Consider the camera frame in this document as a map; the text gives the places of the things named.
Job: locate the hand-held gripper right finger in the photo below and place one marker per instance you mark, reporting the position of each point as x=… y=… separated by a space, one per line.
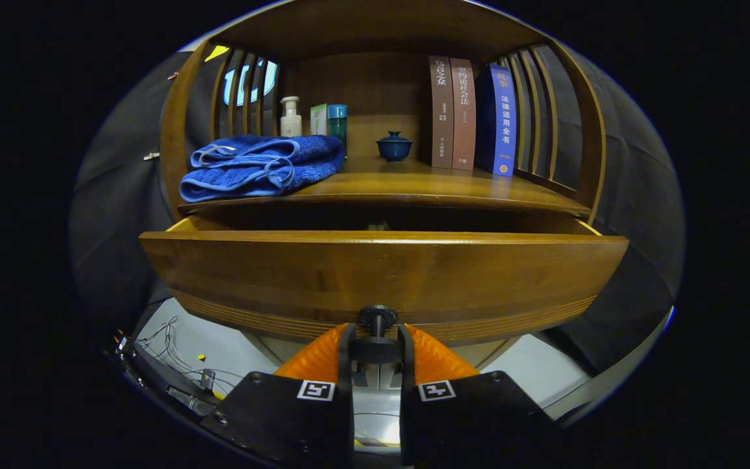
x=406 y=365

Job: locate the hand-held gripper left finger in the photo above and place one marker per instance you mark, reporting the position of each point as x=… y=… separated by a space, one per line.
x=347 y=358

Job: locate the wooden countertop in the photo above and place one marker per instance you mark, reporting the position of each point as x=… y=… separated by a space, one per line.
x=414 y=185

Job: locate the brown wooden cabinet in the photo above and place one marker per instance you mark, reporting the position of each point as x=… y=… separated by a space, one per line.
x=375 y=85

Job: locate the blue folded towel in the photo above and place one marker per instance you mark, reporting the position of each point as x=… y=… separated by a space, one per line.
x=251 y=176

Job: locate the dark blue lidded teacup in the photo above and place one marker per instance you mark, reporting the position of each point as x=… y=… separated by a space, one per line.
x=394 y=150

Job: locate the teal capped bottle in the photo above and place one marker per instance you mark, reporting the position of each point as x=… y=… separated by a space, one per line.
x=337 y=120

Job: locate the green white tube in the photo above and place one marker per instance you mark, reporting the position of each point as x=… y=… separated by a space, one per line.
x=318 y=120

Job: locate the white pump bottle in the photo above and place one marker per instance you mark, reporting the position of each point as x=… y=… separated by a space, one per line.
x=291 y=124

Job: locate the dark brown book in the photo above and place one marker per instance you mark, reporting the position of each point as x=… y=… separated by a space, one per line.
x=441 y=111

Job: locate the reddish brown book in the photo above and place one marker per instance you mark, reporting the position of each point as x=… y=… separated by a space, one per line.
x=463 y=111

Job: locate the thick blue book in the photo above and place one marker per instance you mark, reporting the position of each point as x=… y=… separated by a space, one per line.
x=502 y=117

